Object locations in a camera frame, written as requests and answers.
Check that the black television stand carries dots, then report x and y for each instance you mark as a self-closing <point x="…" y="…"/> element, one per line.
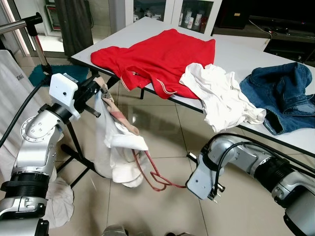
<point x="295" y="49"/>

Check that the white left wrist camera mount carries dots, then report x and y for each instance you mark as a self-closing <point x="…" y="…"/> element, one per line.
<point x="64" y="91"/>

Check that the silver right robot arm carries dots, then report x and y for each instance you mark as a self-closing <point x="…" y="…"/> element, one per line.
<point x="256" y="162"/>

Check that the black flat television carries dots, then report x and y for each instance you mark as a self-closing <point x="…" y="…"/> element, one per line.
<point x="285" y="10"/>

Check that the tall black speaker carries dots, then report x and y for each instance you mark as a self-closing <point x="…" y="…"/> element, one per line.
<point x="234" y="12"/>

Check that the teal rug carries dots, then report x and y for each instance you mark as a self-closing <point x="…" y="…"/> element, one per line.
<point x="44" y="76"/>

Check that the crumpled white shirt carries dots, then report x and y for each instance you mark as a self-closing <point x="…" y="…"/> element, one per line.
<point x="221" y="93"/>

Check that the white red wall device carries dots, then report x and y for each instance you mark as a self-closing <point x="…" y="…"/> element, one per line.
<point x="53" y="9"/>

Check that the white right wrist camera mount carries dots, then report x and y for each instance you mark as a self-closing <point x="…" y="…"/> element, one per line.
<point x="202" y="179"/>

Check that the blue jeans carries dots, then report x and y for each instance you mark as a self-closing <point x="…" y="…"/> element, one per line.
<point x="280" y="93"/>

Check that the grey curtain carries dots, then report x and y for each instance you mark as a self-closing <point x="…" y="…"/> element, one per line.
<point x="74" y="27"/>

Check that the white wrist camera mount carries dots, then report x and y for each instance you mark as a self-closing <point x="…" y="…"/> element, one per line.
<point x="202" y="179"/>
<point x="64" y="91"/>

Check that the white table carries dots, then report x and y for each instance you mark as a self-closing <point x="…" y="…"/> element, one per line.
<point x="236" y="49"/>

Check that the white glass-door cabinet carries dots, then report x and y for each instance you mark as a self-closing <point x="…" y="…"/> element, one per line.
<point x="173" y="14"/>

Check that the red polo shirt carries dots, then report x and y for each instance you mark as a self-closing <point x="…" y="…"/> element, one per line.
<point x="162" y="56"/>

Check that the red plastic hanger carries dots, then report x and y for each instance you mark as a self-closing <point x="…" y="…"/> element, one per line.
<point x="173" y="185"/>

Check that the chrome and black clothes rack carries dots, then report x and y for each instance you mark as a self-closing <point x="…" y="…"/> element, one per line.
<point x="33" y="20"/>

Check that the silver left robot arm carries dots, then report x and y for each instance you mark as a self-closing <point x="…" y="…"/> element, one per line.
<point x="34" y="142"/>

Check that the white blouse with dark buttons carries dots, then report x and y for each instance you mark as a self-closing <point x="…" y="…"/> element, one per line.
<point x="120" y="162"/>

